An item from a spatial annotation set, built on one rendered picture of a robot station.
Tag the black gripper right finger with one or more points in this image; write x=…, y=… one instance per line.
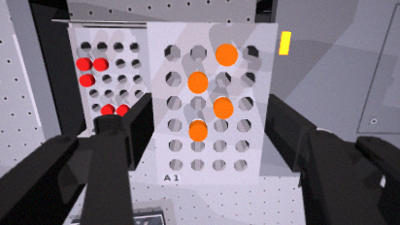
x=332, y=187

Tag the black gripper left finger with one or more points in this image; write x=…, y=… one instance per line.
x=30, y=193

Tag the white tube rack with holes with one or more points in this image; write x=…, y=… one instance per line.
x=128, y=53
x=231, y=153

